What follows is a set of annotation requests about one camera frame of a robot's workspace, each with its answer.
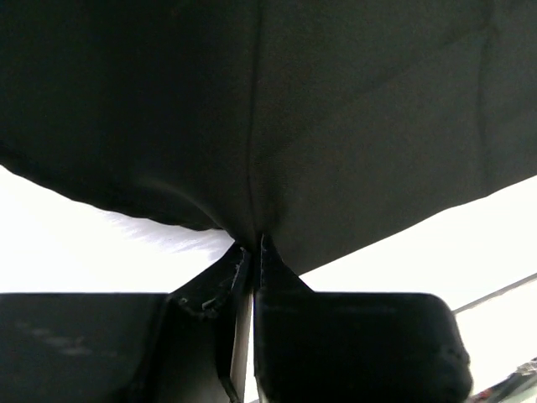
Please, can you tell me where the black long sleeve shirt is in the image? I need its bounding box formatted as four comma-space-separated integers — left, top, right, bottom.
1, 1, 536, 274

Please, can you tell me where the aluminium table edge rail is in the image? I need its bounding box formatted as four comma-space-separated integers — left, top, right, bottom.
453, 273, 537, 315

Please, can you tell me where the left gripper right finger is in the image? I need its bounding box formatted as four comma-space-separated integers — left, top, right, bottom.
253, 236, 473, 402

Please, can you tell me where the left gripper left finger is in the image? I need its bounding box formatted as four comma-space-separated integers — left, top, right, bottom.
1, 245, 251, 402

